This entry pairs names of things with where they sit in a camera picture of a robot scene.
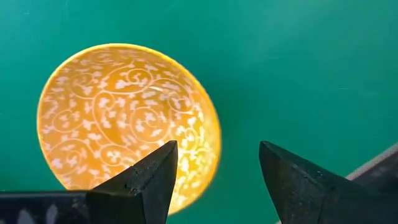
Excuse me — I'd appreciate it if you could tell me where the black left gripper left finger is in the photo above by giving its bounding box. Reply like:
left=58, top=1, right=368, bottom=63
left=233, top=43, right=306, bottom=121
left=0, top=140, right=179, bottom=224

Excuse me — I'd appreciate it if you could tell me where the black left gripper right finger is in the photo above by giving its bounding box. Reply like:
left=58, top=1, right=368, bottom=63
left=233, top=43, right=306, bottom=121
left=259, top=140, right=398, bottom=224

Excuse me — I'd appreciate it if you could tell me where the yellow-inside red-outside ceramic bowl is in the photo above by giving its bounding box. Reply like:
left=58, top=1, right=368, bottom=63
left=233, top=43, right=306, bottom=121
left=36, top=42, right=223, bottom=216

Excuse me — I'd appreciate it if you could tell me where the black table edge rail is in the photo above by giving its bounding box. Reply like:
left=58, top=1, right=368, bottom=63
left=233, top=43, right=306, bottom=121
left=345, top=142, right=398, bottom=195

